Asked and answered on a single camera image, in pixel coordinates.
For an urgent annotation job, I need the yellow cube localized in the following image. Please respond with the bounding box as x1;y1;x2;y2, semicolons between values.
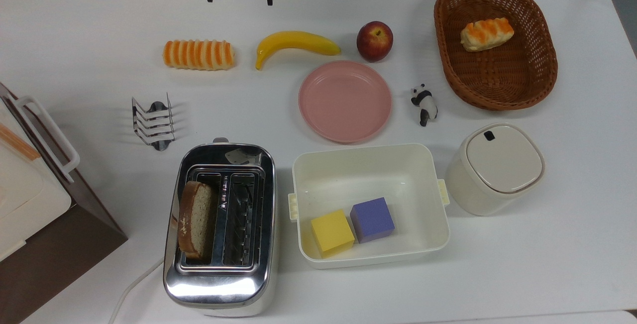
311;209;356;259

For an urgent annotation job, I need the white plastic container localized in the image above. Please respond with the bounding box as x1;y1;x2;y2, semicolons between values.
288;143;451;270

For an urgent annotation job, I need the orange striped bread roll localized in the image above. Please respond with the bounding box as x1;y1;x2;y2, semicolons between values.
163;39;235;71

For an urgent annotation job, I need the panda figurine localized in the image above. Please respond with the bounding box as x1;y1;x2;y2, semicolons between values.
411;84;438;127

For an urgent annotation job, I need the purple cube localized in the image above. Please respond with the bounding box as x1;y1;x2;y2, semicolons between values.
350;197;396;244

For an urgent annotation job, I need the yellow banana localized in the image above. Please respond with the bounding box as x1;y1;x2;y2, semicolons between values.
255;31;342;71

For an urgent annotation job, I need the pink plate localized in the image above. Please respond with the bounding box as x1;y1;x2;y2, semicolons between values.
299;61;393;144

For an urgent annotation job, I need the brown bread slice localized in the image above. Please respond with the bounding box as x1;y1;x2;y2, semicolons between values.
178;181;217;260

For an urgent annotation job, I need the small orange glazed bread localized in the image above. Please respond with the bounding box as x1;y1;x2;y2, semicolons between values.
460;17;515;53

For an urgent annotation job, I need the white toaster power cable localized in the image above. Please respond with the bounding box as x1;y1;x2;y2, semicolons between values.
108;257;165;324

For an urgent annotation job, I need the red apple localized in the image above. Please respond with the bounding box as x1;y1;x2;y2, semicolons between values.
356;21;394;63

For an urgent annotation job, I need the metal wire toast rack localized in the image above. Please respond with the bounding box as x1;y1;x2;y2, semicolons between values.
131;93;176;152

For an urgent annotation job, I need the white lidded bin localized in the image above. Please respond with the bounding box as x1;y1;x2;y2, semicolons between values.
444;123;546;216

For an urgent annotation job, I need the brown wicker basket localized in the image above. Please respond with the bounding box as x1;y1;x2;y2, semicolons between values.
433;0;558;111

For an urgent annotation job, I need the chrome two-slot toaster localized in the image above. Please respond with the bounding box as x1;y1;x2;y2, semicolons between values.
163;138;277;318

